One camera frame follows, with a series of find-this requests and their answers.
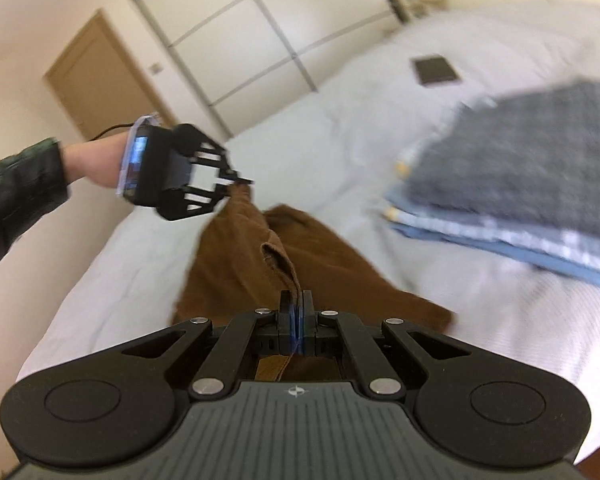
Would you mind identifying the stack of folded blue clothes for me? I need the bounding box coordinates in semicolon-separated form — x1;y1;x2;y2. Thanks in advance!
384;97;600;282

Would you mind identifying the blue folded garment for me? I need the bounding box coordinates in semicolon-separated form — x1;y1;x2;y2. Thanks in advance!
394;224;600;295

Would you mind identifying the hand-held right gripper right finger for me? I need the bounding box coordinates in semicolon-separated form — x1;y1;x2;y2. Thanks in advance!
296;290;474;401

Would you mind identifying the person's left forearm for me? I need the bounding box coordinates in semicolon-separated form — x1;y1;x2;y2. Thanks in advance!
0;138;132;287

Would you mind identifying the white panelled wardrobe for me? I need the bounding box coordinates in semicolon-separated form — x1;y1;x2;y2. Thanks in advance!
131;0;399;140

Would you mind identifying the brown garment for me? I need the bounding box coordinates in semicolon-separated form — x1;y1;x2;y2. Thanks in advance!
170;184;457;385

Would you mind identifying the black smartphone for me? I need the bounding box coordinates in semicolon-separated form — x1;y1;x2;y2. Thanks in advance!
411;54;464;87

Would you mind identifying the grey folded garment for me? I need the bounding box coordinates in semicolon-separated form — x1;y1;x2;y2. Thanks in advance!
409;79;600;257

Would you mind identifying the bed with white sheet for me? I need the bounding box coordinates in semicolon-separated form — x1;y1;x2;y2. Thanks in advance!
15;0;600;463

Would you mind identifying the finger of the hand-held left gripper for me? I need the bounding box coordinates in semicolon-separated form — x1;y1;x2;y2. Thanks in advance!
190;136;255;186
179;179;242;217

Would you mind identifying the wooden door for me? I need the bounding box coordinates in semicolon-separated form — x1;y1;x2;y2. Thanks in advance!
42;9;179;142

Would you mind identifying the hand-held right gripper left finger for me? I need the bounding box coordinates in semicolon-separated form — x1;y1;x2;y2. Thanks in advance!
116;290;297;401

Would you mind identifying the black cable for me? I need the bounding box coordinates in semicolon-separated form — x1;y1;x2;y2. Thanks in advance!
86;123;134;142

